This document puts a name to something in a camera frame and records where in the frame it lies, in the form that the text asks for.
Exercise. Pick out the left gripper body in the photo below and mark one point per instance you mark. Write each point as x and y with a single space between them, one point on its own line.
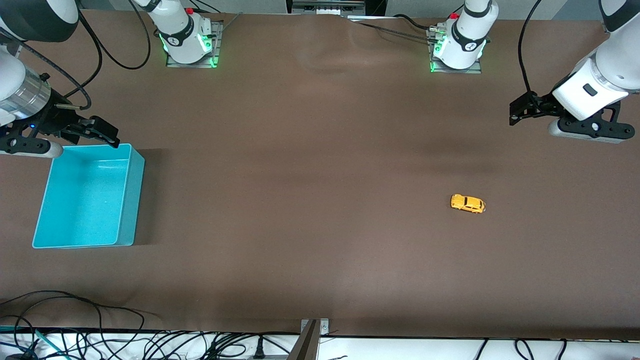
541 105

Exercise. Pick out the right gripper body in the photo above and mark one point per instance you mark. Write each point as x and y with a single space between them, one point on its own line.
51 120

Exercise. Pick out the yellow beetle toy car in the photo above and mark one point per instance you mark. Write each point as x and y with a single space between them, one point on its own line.
467 203

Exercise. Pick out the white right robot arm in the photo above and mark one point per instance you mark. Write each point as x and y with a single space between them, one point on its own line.
182 35

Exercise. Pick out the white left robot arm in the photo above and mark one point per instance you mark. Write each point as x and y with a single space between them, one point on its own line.
470 30

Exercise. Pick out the teal plastic bin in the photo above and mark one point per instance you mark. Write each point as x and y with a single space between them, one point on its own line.
85 200

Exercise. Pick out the grey power strip box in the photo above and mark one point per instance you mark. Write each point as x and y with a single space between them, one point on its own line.
327 6

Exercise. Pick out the brown table cover mat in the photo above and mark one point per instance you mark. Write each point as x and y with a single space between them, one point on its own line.
320 200

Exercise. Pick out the black power plug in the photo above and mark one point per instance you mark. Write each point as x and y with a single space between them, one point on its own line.
258 349

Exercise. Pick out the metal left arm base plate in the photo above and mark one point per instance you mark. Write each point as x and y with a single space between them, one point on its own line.
477 69

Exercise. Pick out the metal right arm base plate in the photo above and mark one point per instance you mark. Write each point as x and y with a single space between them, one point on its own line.
216 45

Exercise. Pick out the silver metal bracket plate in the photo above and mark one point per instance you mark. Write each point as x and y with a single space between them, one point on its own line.
324 326

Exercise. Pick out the dark grey post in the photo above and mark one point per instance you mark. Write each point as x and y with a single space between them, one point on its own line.
306 345

